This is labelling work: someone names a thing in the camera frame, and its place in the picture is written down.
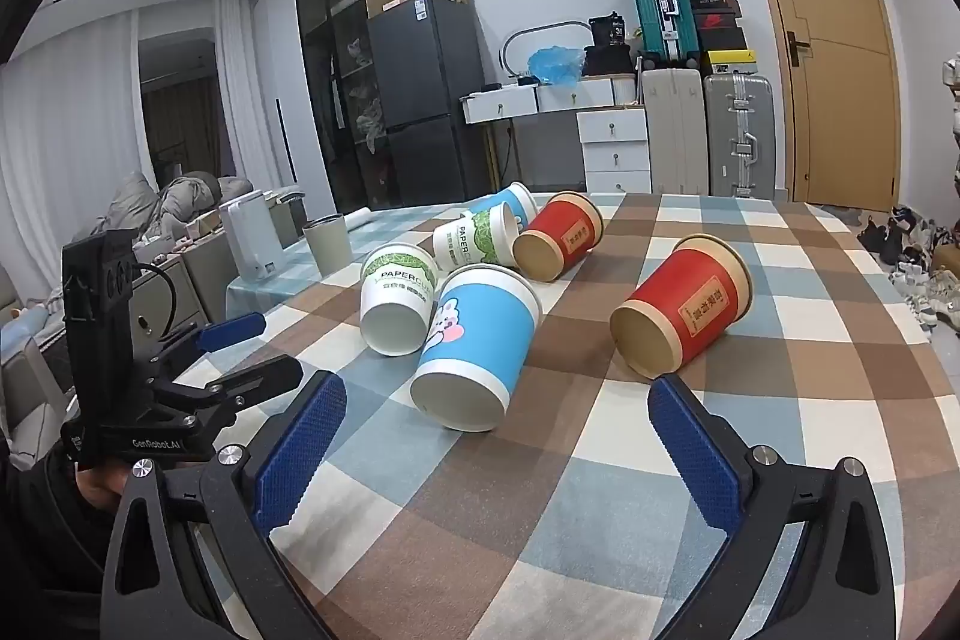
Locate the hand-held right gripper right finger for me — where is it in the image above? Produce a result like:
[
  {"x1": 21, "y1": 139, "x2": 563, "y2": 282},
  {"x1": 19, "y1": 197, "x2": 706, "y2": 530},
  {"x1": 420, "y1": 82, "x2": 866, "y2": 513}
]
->
[{"x1": 647, "y1": 374, "x2": 898, "y2": 640}]

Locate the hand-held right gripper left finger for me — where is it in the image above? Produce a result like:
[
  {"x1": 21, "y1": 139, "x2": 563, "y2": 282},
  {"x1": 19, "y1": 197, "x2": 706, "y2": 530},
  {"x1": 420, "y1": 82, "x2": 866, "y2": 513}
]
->
[{"x1": 101, "y1": 370, "x2": 347, "y2": 640}]

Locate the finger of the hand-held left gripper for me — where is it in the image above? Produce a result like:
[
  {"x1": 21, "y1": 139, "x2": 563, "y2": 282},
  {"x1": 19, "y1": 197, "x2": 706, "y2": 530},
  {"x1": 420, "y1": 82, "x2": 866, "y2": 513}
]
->
[
  {"x1": 152, "y1": 311, "x2": 269, "y2": 377},
  {"x1": 152, "y1": 353, "x2": 305, "y2": 432}
]

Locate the blue cartoon paper cup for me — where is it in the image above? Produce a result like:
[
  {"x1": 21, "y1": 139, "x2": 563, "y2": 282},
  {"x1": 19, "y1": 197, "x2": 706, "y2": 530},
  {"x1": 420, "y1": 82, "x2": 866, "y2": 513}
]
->
[
  {"x1": 410, "y1": 263, "x2": 542, "y2": 433},
  {"x1": 469, "y1": 181, "x2": 539, "y2": 236}
]

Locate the person's left forearm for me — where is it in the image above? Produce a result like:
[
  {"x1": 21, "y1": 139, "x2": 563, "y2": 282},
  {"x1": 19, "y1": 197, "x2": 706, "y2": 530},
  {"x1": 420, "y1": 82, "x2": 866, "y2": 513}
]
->
[{"x1": 0, "y1": 445, "x2": 125, "y2": 640}]

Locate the red paper cup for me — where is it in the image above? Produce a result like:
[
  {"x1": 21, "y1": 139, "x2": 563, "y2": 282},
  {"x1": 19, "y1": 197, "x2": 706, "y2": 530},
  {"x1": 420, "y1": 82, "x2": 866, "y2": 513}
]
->
[
  {"x1": 512, "y1": 191, "x2": 605, "y2": 283},
  {"x1": 609, "y1": 233, "x2": 753, "y2": 380}
]

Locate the white green paper cup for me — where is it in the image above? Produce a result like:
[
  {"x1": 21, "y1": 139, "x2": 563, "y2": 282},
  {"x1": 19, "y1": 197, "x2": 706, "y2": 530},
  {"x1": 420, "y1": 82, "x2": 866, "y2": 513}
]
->
[
  {"x1": 433, "y1": 203, "x2": 524, "y2": 274},
  {"x1": 360, "y1": 242, "x2": 440, "y2": 357}
]

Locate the person's left hand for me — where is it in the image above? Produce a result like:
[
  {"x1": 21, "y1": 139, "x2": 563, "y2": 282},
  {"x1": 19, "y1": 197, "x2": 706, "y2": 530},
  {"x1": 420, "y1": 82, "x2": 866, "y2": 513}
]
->
[{"x1": 75, "y1": 460, "x2": 133, "y2": 506}]

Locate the white electric kettle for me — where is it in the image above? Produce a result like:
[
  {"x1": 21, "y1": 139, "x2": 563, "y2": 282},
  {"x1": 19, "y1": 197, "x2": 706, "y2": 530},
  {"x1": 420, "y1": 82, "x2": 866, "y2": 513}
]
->
[{"x1": 219, "y1": 192, "x2": 284, "y2": 281}]

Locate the checked tablecloth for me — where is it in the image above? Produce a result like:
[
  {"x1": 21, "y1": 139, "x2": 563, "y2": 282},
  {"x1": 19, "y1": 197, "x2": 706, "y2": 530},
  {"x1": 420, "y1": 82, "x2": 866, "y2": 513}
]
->
[{"x1": 225, "y1": 190, "x2": 960, "y2": 640}]

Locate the grey tumbler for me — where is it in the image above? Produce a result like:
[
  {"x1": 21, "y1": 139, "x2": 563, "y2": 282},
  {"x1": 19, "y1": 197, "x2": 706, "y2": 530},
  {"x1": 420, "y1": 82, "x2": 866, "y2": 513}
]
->
[{"x1": 301, "y1": 217, "x2": 351, "y2": 278}]

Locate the grey clothes pile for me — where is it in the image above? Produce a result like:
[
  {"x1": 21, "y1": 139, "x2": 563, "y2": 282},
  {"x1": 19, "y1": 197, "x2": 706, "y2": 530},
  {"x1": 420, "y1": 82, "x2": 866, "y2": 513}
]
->
[{"x1": 94, "y1": 169, "x2": 256, "y2": 240}]

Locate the white curtain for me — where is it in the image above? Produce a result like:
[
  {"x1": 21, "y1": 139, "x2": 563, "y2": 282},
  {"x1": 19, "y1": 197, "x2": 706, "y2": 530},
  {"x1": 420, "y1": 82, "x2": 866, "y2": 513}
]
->
[
  {"x1": 212, "y1": 0, "x2": 263, "y2": 184},
  {"x1": 0, "y1": 6, "x2": 143, "y2": 319}
]

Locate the white wardrobe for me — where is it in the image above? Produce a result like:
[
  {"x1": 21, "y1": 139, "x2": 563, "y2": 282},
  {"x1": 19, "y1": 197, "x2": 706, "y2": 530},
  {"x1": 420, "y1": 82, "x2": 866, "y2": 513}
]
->
[{"x1": 253, "y1": 0, "x2": 336, "y2": 217}]

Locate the row of shoes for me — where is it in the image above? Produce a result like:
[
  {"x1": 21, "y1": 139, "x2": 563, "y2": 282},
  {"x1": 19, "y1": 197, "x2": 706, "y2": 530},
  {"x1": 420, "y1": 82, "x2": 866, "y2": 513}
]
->
[{"x1": 855, "y1": 203, "x2": 960, "y2": 333}]

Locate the dark glass cabinet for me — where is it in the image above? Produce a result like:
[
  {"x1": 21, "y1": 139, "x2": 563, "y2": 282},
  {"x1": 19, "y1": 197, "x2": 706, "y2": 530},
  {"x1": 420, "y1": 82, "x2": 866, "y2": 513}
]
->
[{"x1": 292, "y1": 0, "x2": 410, "y2": 215}]

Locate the black refrigerator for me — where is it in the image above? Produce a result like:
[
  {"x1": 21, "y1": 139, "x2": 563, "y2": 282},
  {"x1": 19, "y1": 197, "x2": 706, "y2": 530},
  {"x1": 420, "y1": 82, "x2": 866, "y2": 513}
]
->
[{"x1": 366, "y1": 0, "x2": 492, "y2": 210}]

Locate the white drawer cabinet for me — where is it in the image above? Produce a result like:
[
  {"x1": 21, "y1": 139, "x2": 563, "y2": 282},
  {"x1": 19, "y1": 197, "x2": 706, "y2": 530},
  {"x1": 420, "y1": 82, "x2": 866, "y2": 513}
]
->
[{"x1": 576, "y1": 106, "x2": 652, "y2": 196}]

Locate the silver suitcase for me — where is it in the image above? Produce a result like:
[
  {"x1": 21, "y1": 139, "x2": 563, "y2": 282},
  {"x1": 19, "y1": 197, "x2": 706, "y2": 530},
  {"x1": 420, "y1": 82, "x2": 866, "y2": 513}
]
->
[{"x1": 703, "y1": 72, "x2": 778, "y2": 201}]

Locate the white suitcase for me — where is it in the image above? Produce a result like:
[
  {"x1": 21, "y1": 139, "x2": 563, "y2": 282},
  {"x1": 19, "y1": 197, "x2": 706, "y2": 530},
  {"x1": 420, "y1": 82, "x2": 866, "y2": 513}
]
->
[{"x1": 640, "y1": 68, "x2": 712, "y2": 197}]

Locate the white desk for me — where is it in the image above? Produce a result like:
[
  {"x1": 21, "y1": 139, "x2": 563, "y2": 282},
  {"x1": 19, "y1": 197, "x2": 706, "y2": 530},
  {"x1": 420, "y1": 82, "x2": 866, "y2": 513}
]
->
[{"x1": 459, "y1": 74, "x2": 646, "y2": 125}]

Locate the yellow black shoe box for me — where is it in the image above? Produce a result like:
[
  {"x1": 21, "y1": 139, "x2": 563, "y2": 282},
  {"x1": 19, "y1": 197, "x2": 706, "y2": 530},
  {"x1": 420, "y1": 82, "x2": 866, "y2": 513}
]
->
[{"x1": 706, "y1": 49, "x2": 758, "y2": 76}]

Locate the wooden door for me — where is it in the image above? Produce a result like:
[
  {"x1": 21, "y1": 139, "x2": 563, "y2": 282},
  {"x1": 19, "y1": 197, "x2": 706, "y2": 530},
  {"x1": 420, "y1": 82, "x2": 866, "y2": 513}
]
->
[{"x1": 726, "y1": 0, "x2": 902, "y2": 212}]

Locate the black bag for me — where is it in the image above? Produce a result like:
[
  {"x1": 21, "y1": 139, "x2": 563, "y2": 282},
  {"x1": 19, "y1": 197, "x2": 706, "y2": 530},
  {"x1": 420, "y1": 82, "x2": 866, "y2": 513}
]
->
[{"x1": 583, "y1": 14, "x2": 639, "y2": 76}]

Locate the blue plastic bag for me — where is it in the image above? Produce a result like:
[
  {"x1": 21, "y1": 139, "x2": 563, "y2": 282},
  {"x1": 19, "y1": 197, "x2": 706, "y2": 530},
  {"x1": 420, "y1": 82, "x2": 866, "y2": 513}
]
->
[{"x1": 527, "y1": 45, "x2": 587, "y2": 87}]

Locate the teal suitcase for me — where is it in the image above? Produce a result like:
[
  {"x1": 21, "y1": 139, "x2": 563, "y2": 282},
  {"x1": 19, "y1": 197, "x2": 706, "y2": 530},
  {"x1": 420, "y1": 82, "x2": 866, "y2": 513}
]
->
[{"x1": 626, "y1": 0, "x2": 703, "y2": 70}]

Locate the black cable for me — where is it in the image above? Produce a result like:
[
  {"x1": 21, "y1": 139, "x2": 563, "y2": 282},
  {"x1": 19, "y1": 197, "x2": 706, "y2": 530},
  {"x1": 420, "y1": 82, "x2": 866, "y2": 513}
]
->
[{"x1": 133, "y1": 263, "x2": 179, "y2": 342}]

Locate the oval frame mirror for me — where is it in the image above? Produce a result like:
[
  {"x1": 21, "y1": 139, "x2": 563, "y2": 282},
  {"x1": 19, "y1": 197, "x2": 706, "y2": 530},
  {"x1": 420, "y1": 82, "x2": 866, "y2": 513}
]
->
[{"x1": 499, "y1": 19, "x2": 593, "y2": 83}]

